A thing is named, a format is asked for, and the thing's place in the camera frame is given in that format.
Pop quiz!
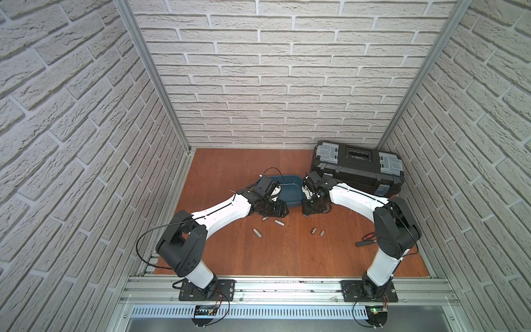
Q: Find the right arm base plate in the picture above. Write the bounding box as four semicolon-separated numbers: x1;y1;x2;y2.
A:
340;279;398;303

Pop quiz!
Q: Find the controller board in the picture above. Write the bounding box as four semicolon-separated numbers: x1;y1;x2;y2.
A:
366;307;388;329
192;305;219;327

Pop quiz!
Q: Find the left controller board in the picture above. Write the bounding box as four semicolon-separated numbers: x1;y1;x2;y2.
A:
192;305;219;327

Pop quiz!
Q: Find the black grey toolbox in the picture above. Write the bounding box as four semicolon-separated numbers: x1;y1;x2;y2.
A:
310;141;405;198

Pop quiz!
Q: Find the aluminium floor rail left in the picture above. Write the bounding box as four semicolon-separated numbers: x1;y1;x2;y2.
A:
135;147;196;276

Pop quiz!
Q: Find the right controller board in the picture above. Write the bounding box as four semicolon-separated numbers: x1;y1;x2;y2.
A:
366;307;388;329

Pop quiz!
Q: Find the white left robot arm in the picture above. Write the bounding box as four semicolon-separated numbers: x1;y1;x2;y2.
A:
156;175;289;290

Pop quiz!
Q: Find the red black screwdriver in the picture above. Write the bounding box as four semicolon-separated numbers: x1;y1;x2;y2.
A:
355;232;377;247

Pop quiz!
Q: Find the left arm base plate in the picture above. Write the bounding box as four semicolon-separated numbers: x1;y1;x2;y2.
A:
178;278;236;302

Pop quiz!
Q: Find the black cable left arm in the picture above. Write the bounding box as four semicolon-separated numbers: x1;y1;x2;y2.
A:
136;219;183;271

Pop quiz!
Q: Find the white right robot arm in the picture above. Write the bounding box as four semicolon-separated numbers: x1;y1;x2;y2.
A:
301;172;422;289

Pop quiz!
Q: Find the aluminium corner post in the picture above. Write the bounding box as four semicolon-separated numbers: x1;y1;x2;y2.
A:
376;0;473;149
115;0;192;154

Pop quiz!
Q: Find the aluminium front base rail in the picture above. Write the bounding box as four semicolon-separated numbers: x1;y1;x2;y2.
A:
107;275;472;331

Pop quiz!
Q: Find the aluminium corner post right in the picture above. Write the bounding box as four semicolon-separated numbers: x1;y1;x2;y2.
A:
376;0;473;149

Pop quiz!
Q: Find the teal plastic storage box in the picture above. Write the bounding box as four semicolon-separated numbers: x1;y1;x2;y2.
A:
271;175;306;208

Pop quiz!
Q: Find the aluminium corner post left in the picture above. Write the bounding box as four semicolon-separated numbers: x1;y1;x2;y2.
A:
115;0;192;154

